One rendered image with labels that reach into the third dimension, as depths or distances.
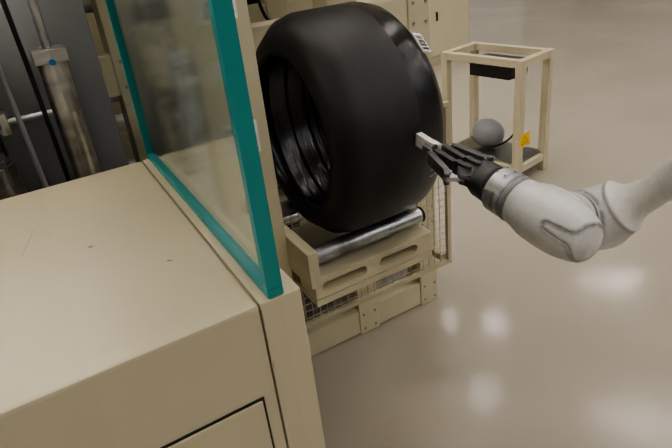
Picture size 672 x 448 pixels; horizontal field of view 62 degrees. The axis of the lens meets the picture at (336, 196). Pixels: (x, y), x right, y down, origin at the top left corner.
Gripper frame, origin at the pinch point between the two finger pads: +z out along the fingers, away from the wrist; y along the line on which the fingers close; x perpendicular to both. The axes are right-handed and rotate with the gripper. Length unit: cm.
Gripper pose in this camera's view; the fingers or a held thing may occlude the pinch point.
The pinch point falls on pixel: (428, 144)
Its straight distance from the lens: 122.1
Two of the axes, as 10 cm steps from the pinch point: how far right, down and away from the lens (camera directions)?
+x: 0.3, 8.4, 5.5
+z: -5.2, -4.6, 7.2
